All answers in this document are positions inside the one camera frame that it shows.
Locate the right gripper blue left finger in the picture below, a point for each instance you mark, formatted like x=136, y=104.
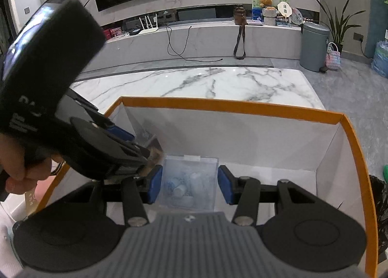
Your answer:
x=140, y=191

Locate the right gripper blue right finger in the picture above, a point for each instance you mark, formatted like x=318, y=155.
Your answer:
x=242, y=192

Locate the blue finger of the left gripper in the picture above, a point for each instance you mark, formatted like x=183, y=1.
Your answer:
x=120, y=133

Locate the clear plastic box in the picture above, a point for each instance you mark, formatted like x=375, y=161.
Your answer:
x=189, y=183

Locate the person left hand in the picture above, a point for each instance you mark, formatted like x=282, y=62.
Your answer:
x=22, y=179

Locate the orange cardboard box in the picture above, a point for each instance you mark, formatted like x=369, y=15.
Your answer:
x=316, y=148

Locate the white wifi router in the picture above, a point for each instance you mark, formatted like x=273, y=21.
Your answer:
x=148, y=24

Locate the pastel woven handbag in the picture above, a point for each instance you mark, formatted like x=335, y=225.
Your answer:
x=333, y=57

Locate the grey pedal trash bin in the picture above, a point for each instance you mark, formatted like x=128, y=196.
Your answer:
x=314, y=44

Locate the blue water jug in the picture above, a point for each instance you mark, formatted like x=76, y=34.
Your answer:
x=380, y=58

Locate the white round hand fan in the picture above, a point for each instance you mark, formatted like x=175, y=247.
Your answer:
x=284, y=9

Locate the teddy bear toy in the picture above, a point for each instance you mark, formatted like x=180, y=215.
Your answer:
x=265, y=3

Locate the green potted plant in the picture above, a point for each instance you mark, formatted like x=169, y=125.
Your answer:
x=338, y=23

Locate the brown camera bag with strap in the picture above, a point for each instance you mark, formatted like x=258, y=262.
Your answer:
x=240, y=19

